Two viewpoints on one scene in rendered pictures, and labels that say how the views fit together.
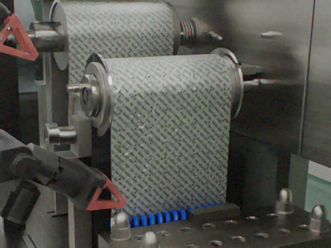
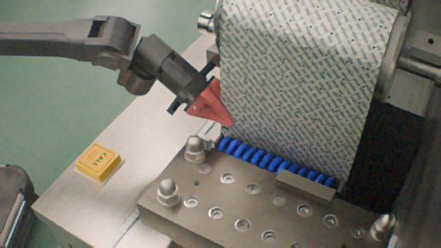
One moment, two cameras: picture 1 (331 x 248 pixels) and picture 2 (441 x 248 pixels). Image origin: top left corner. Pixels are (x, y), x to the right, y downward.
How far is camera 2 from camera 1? 77 cm
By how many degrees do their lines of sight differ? 51
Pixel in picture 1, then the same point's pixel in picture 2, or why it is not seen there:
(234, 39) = not seen: outside the picture
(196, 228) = (263, 194)
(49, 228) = not seen: hidden behind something
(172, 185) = (286, 134)
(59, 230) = not seen: hidden behind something
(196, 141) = (319, 108)
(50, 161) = (152, 58)
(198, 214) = (280, 180)
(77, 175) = (176, 82)
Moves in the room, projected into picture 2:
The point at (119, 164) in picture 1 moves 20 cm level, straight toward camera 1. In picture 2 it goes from (227, 88) to (118, 146)
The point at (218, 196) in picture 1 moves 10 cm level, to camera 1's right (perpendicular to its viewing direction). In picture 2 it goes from (339, 171) to (385, 209)
